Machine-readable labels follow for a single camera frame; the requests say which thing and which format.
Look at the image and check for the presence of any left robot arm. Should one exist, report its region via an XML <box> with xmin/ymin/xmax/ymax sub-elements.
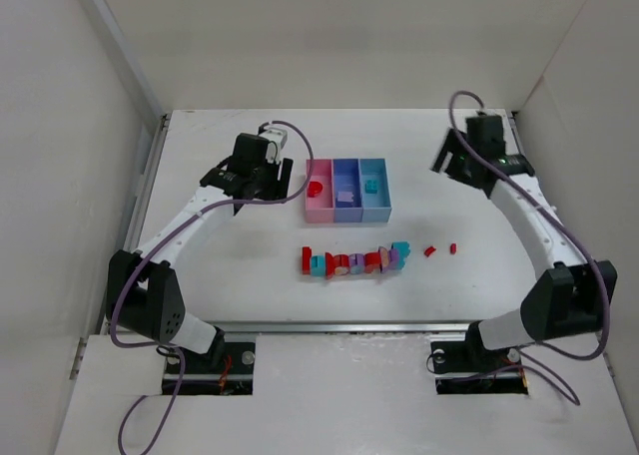
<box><xmin>106</xmin><ymin>126</ymin><xmax>293</xmax><ymax>368</ymax></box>

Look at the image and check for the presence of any red lego pile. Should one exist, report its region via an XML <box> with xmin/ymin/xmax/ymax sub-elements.
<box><xmin>300</xmin><ymin>241</ymin><xmax>411</xmax><ymax>280</ymax></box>

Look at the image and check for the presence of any light blue container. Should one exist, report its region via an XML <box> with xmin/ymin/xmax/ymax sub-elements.
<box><xmin>359</xmin><ymin>159</ymin><xmax>392</xmax><ymax>224</ymax></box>

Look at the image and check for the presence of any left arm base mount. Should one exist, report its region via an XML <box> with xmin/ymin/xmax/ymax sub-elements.
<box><xmin>156</xmin><ymin>337</ymin><xmax>257</xmax><ymax>396</ymax></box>

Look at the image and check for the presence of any red round lego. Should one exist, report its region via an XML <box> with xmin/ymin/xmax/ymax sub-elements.
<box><xmin>307</xmin><ymin>181</ymin><xmax>323</xmax><ymax>198</ymax></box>

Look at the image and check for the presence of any purple cable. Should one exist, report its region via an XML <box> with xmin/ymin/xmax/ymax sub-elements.
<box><xmin>448</xmin><ymin>91</ymin><xmax>613</xmax><ymax>407</ymax></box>
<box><xmin>110</xmin><ymin>120</ymin><xmax>315</xmax><ymax>455</ymax></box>

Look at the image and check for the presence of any lilac lego brick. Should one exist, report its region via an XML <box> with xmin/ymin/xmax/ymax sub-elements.
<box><xmin>336</xmin><ymin>191</ymin><xmax>354</xmax><ymax>207</ymax></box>

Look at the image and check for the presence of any aluminium rail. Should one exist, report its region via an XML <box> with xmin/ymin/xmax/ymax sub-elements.
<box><xmin>213</xmin><ymin>321</ymin><xmax>469</xmax><ymax>334</ymax></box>

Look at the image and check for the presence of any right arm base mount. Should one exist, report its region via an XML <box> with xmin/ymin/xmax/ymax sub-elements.
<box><xmin>426</xmin><ymin>340</ymin><xmax>528</xmax><ymax>395</ymax></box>

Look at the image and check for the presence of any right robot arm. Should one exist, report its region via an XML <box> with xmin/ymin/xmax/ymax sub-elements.
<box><xmin>431</xmin><ymin>111</ymin><xmax>617</xmax><ymax>374</ymax></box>

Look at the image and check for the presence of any teal lego brick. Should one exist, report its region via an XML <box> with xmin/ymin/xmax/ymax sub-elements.
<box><xmin>364</xmin><ymin>179</ymin><xmax>378</xmax><ymax>195</ymax></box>

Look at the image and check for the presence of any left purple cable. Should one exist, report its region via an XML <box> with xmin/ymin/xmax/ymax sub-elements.
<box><xmin>110</xmin><ymin>120</ymin><xmax>315</xmax><ymax>455</ymax></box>

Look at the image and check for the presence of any pink container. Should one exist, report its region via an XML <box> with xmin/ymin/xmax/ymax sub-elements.
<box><xmin>305</xmin><ymin>159</ymin><xmax>334</xmax><ymax>225</ymax></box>

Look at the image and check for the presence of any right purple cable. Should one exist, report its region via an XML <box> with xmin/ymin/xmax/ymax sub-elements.
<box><xmin>448</xmin><ymin>91</ymin><xmax>613</xmax><ymax>407</ymax></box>

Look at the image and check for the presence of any purple-blue container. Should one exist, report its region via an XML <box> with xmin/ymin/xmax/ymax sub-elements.
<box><xmin>333</xmin><ymin>159</ymin><xmax>363</xmax><ymax>224</ymax></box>

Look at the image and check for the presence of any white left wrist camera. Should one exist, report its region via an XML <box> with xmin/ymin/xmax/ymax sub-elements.
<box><xmin>258</xmin><ymin>123</ymin><xmax>288</xmax><ymax>165</ymax></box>

